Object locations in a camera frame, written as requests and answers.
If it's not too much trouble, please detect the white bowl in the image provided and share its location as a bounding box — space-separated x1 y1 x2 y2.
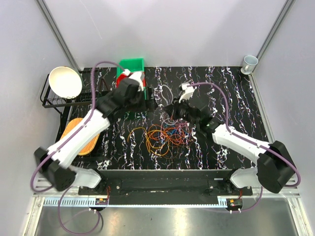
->
48 66 83 99

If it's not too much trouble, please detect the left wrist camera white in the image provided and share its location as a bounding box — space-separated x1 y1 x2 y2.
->
122 69 145 91

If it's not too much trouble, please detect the far green storage bin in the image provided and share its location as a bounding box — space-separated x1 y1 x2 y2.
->
119 58 145 72

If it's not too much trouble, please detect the orange woven basket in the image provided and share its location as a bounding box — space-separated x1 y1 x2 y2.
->
61 118 100 156

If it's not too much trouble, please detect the near green storage bin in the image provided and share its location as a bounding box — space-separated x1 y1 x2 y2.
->
123 87 148 120

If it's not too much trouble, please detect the green storage bin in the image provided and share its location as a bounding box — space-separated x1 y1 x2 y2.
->
119 58 145 72
123 87 148 120

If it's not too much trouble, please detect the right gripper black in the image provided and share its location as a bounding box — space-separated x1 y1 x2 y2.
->
163 95 199 127

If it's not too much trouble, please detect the black wire dish rack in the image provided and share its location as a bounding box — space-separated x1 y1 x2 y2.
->
39 67 114 163

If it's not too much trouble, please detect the pink cable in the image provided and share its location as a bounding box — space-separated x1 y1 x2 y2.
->
159 118 191 138

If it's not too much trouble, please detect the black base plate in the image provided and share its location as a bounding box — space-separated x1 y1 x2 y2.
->
78 170 252 207

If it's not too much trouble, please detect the white cable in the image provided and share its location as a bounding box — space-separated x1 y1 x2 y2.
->
159 84 174 123

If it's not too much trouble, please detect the red storage bin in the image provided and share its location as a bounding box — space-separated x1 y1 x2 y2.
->
116 73 146 87

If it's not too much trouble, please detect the orange cable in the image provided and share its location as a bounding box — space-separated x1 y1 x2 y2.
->
145 124 190 157

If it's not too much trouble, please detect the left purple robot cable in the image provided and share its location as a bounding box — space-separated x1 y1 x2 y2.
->
30 60 128 234

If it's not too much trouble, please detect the white mug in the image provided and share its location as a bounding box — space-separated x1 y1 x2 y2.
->
241 55 259 75

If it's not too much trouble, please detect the yellow cable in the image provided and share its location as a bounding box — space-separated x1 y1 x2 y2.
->
127 127 146 143

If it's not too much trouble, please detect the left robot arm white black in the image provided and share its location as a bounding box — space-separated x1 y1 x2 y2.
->
34 78 158 195

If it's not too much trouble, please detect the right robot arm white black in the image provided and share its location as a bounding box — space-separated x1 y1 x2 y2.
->
163 99 296 195

